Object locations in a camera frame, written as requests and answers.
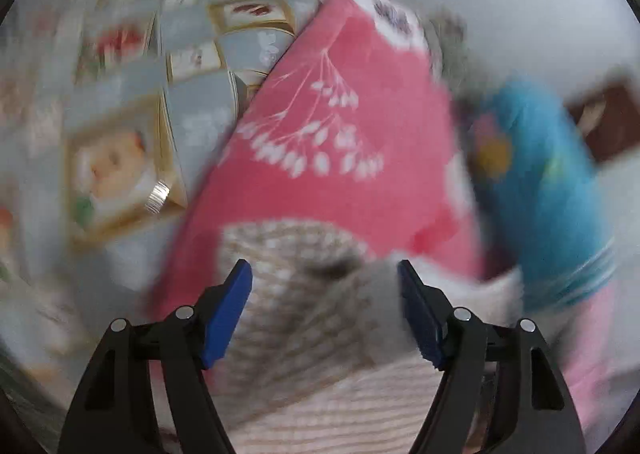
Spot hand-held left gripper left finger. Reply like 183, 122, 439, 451
57, 259, 253, 454

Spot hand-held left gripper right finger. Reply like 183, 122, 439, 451
397, 259, 586, 454

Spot tan white checked knit cardigan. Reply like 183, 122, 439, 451
210, 219, 526, 454

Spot blue patterned pillow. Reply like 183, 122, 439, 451
465, 77, 618, 310

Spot pink white quilt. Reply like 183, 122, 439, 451
550, 279, 640, 435

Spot pink fleece blanket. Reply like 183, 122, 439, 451
150, 0, 486, 315

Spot grey-green crumpled cloth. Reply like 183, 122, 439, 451
425, 9, 496, 100

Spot brown door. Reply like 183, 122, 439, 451
570, 79, 640, 160

